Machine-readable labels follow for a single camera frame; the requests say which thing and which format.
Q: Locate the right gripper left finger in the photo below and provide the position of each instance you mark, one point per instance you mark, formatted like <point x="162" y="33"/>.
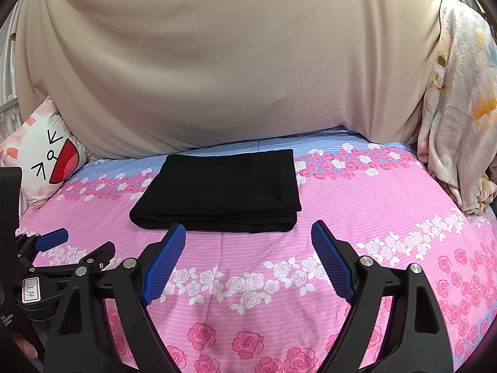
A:
<point x="102" y="323"/>

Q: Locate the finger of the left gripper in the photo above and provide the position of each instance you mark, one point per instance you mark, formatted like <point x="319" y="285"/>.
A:
<point x="28" y="246"/>

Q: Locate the black pants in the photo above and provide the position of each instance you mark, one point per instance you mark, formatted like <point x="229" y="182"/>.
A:
<point x="244" y="193"/>

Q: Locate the person's left hand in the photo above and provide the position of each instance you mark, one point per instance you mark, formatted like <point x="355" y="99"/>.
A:
<point x="26" y="347"/>

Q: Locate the cat face pillow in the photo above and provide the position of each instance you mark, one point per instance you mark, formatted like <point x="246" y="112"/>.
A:
<point x="46" y="151"/>

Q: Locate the white satin curtain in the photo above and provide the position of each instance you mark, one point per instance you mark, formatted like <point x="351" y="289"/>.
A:
<point x="10" y="115"/>

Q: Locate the floral pastel blanket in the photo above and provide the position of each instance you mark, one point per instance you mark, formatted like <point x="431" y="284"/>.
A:
<point x="457" y="138"/>

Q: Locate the beige hanging sheet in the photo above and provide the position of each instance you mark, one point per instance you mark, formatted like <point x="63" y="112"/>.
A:
<point x="134" y="78"/>

